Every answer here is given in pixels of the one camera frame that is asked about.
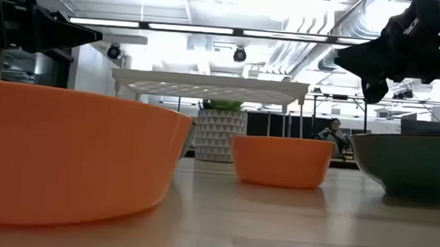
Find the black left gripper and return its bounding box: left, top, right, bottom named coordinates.
left=0, top=0, right=106, bottom=56

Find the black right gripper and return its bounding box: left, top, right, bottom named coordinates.
left=332, top=0, right=440, bottom=109

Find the floral blue ceramic bowl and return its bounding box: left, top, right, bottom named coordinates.
left=345, top=129, right=440, bottom=202

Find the orange plastic mini bowl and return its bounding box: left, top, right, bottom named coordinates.
left=227, top=133, right=336, bottom=192
left=0, top=80, right=196, bottom=236

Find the ceiling light strip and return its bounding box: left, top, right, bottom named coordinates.
left=335, top=37, right=375, bottom=47
left=70, top=16, right=141, bottom=29
left=147, top=22, right=235, bottom=35
left=242, top=29, right=328, bottom=43

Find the round black ceiling lamp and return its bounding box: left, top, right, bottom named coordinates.
left=106, top=42, right=122, bottom=60
left=232, top=45, right=248, bottom=63

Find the person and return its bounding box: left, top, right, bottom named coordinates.
left=315, top=116, right=351, bottom=160

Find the dark computer monitor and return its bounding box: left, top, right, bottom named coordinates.
left=400, top=119, right=440, bottom=137

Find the black background partition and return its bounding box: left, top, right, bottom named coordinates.
left=245, top=112, right=374, bottom=145

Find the green succulent plant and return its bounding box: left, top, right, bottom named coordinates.
left=209, top=99, right=245, bottom=112

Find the grey geometric plant pot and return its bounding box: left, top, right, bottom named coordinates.
left=193, top=107, right=249, bottom=165

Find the black frame background table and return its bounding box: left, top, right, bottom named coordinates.
left=305, top=91, right=440, bottom=148

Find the black aluminium table frame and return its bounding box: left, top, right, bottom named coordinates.
left=184, top=147, right=361, bottom=171

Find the white wire rack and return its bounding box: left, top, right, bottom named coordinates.
left=107, top=68, right=311, bottom=139

